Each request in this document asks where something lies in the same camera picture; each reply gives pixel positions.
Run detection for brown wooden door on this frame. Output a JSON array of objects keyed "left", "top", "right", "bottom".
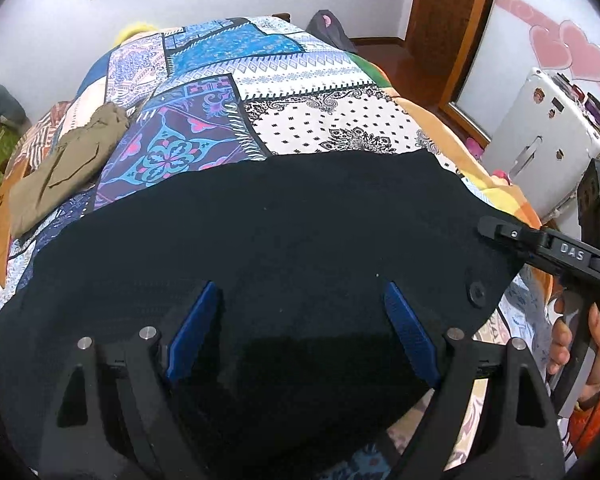
[{"left": 404, "top": 0, "right": 486, "bottom": 107}]

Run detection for blue patchwork blanket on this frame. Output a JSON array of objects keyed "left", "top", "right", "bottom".
[{"left": 0, "top": 15, "right": 461, "bottom": 311}]

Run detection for khaki pants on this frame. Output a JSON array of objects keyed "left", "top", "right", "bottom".
[{"left": 9, "top": 102, "right": 132, "bottom": 237}]

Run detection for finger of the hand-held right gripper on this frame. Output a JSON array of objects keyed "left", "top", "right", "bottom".
[{"left": 477, "top": 215, "right": 600, "bottom": 289}]

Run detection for silver hard case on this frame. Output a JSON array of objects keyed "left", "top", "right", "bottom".
[{"left": 479, "top": 67, "right": 600, "bottom": 222}]

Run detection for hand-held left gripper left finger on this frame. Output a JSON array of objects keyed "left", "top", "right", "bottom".
[{"left": 34, "top": 280, "right": 225, "bottom": 480}]

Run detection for person's right forearm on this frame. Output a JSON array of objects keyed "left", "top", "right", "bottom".
[{"left": 567, "top": 352, "right": 600, "bottom": 458}]

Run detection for person's right hand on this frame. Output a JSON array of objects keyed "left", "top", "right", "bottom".
[{"left": 548, "top": 299, "right": 600, "bottom": 411}]

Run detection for grey body pillow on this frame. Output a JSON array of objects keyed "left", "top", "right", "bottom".
[{"left": 0, "top": 83, "right": 32, "bottom": 132}]

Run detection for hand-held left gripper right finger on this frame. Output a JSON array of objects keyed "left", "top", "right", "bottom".
[{"left": 383, "top": 281, "right": 567, "bottom": 480}]

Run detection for grey bag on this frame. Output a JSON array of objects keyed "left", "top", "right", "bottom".
[{"left": 305, "top": 9, "right": 359, "bottom": 54}]

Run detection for white sliding door with hearts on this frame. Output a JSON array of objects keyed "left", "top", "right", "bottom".
[{"left": 450, "top": 0, "right": 600, "bottom": 161}]

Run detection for yellow foam bumper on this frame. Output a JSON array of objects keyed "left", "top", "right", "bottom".
[{"left": 116, "top": 20, "right": 162, "bottom": 45}]

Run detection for black pants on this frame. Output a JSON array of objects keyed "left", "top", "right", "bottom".
[{"left": 0, "top": 149, "right": 529, "bottom": 480}]

